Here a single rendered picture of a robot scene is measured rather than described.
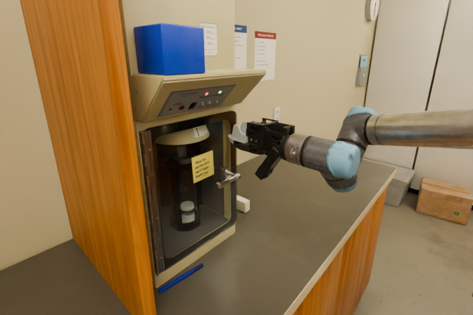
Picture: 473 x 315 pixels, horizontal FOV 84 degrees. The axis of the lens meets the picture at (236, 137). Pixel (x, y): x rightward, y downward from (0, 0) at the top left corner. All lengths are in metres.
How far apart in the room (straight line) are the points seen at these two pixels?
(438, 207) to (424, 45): 1.63
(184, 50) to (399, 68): 3.06
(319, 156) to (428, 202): 2.76
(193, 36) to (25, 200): 0.76
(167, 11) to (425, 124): 0.58
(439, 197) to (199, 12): 2.95
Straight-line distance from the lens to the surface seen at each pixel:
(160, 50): 0.51
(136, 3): 0.62
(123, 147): 0.51
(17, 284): 1.03
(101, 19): 0.49
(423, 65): 3.40
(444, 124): 0.62
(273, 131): 0.65
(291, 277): 0.86
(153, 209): 0.69
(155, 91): 0.52
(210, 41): 0.72
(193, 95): 0.59
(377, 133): 0.68
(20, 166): 1.02
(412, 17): 3.45
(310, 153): 0.59
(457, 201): 3.29
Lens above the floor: 1.54
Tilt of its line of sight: 17 degrees down
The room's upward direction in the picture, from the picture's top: straight up
